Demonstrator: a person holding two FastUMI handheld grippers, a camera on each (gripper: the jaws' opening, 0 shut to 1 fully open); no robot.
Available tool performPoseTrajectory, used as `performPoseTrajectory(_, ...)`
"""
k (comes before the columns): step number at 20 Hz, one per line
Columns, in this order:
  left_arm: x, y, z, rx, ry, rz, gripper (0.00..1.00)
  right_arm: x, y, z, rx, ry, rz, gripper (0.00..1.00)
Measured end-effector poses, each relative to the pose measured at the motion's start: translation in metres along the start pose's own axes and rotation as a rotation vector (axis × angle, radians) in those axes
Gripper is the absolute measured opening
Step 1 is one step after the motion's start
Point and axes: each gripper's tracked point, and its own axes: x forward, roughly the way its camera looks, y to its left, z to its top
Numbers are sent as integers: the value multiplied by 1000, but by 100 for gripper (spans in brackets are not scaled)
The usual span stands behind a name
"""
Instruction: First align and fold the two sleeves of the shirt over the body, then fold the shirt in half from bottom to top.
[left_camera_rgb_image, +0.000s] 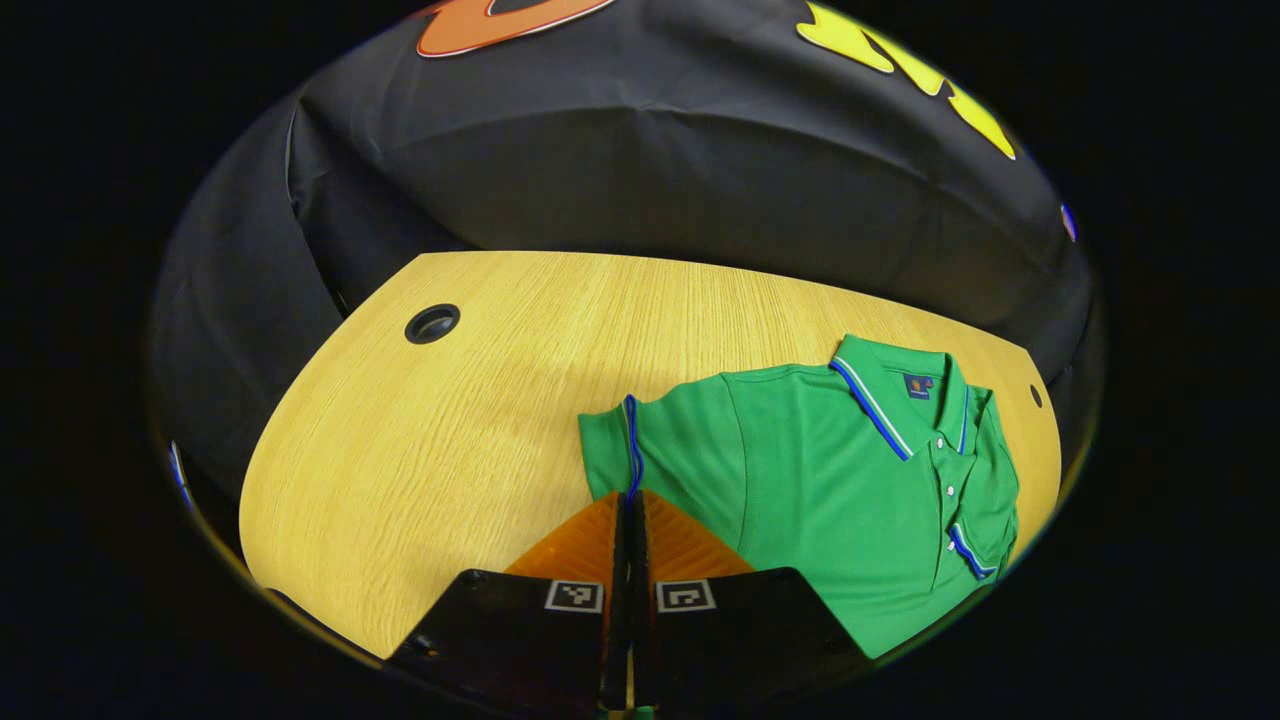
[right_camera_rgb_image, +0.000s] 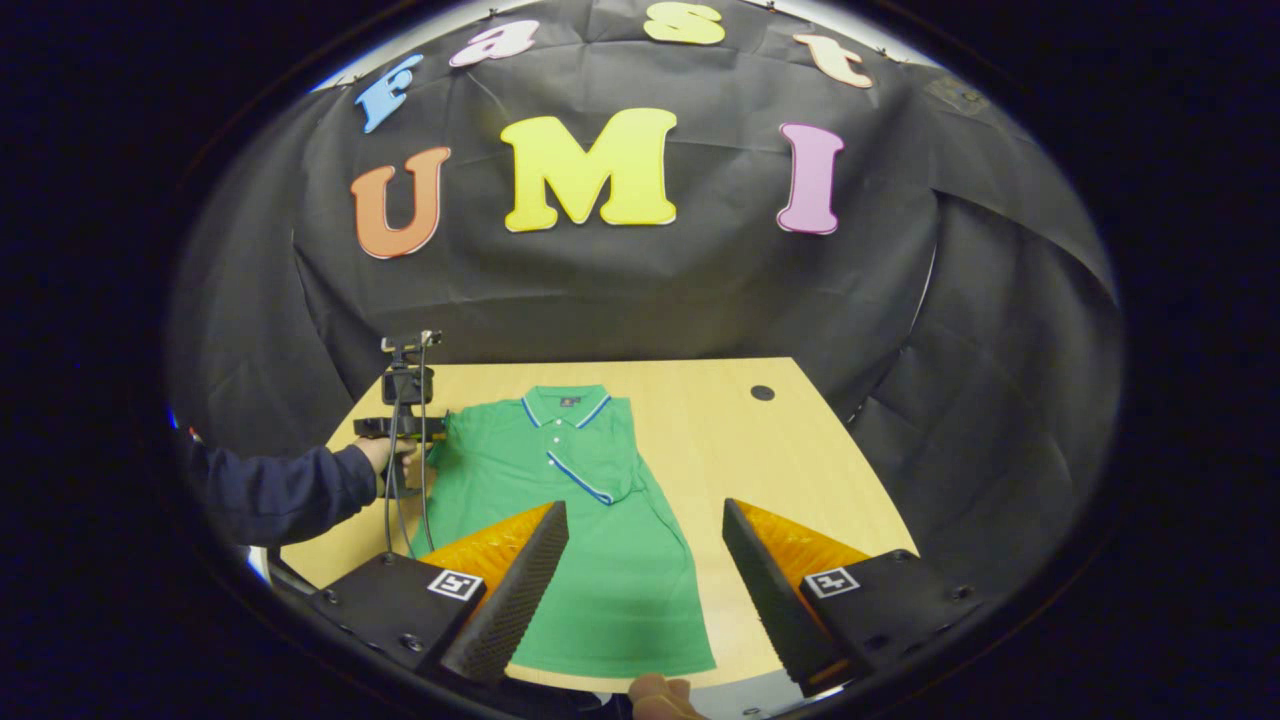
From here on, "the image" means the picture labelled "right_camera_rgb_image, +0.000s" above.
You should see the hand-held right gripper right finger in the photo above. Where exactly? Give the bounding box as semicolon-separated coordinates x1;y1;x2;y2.
720;497;988;700

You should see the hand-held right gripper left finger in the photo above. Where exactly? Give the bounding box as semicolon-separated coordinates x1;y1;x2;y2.
308;500;571;688

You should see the green T-shirt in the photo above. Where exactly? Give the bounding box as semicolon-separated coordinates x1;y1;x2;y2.
410;384;717;680

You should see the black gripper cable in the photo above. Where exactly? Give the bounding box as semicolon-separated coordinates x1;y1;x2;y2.
382;340;439;562

